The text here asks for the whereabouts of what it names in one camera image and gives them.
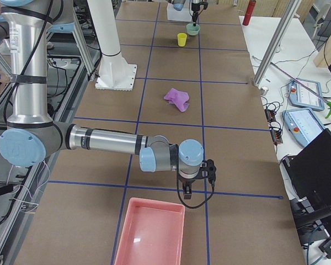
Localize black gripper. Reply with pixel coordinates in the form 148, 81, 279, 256
191, 0, 201, 27
179, 176, 195, 199

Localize green plastic bowl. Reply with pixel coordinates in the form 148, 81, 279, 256
186, 23, 201, 36

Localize yellow plastic cup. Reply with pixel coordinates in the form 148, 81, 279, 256
177, 33, 187, 47

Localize purple microfiber cloth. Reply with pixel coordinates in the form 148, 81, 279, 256
163, 88, 190, 112

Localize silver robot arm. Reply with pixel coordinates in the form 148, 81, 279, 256
167, 0, 203, 26
0, 1, 212, 199

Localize translucent white plastic box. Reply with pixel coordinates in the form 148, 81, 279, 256
167, 2, 192, 22

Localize red bottle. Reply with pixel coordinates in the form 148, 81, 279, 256
242, 0, 256, 26

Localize pink plastic tray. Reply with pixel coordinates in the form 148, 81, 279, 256
114, 198, 185, 264

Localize lower black electronics module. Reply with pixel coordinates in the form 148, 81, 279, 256
270, 129, 283, 145

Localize black electronics module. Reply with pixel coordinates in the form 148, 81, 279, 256
270, 129, 283, 145
264, 109, 276, 123

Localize upper black electronics module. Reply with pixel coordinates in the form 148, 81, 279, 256
264, 109, 276, 123

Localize black laptop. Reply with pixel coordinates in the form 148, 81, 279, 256
283, 128, 331, 237

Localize lower teach pendant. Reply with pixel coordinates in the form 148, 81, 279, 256
282, 107, 325, 147

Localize teach pendant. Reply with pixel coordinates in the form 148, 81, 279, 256
288, 78, 324, 112
282, 107, 325, 147

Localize upper teach pendant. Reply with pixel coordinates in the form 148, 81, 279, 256
288, 78, 324, 112

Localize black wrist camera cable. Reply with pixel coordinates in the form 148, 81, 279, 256
175, 173, 216, 209

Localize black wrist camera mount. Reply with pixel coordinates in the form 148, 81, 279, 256
195, 159, 216, 185

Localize aluminium frame post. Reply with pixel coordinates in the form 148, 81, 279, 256
253, 0, 301, 87

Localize white camera stand column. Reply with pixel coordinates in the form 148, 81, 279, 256
88, 0, 137, 91

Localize green handled grabber tool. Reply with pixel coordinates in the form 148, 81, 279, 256
270, 62, 331, 119

